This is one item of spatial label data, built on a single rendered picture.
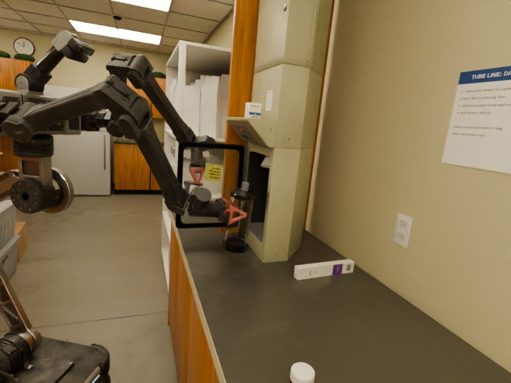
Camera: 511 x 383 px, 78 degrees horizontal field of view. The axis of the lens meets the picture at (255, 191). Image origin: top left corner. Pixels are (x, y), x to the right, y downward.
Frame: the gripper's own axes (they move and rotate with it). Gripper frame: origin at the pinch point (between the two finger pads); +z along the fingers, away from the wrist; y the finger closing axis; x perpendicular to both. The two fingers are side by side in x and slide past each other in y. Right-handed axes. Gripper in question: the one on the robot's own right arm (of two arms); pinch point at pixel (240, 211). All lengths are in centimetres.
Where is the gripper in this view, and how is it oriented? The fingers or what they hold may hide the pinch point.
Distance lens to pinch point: 122.6
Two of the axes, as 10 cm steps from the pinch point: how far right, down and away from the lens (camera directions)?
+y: -3.8, -2.3, 9.0
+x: -1.7, 9.7, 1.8
